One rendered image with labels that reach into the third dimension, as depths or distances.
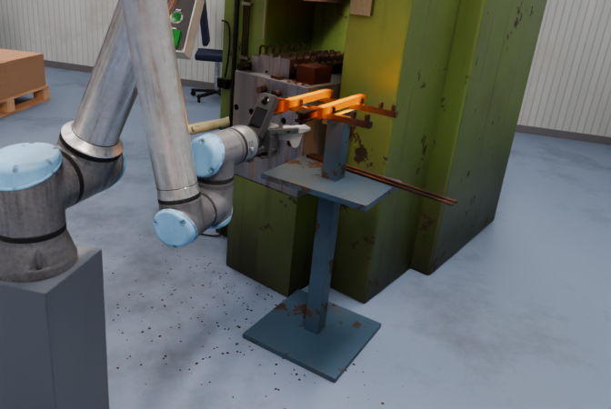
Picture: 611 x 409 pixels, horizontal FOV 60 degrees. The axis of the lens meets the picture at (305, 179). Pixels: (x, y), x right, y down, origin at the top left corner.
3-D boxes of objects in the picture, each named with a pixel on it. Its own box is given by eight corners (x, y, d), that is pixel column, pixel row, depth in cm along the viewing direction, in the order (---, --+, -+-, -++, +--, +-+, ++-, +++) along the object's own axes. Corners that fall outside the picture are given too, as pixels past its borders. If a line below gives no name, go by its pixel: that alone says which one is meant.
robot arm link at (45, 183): (-25, 228, 117) (-35, 154, 111) (35, 202, 133) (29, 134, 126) (31, 244, 113) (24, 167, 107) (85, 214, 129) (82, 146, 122)
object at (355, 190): (365, 212, 163) (366, 205, 163) (260, 178, 182) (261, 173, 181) (401, 185, 188) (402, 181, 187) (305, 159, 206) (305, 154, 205)
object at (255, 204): (287, 298, 227) (297, 198, 211) (225, 265, 248) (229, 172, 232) (356, 254, 270) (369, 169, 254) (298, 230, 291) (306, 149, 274)
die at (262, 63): (288, 79, 208) (290, 57, 205) (251, 70, 219) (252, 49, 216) (346, 72, 240) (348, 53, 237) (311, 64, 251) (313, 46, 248)
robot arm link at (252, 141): (218, 124, 127) (251, 132, 123) (231, 120, 131) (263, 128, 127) (217, 159, 130) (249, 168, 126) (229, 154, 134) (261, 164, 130)
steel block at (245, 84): (297, 198, 211) (308, 87, 195) (229, 172, 231) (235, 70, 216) (369, 168, 253) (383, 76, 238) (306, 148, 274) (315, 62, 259)
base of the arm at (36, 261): (44, 289, 115) (40, 248, 112) (-33, 273, 118) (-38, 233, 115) (93, 250, 133) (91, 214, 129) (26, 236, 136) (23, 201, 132)
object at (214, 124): (156, 144, 218) (156, 132, 216) (148, 141, 221) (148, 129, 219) (232, 128, 252) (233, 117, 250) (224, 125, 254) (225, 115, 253)
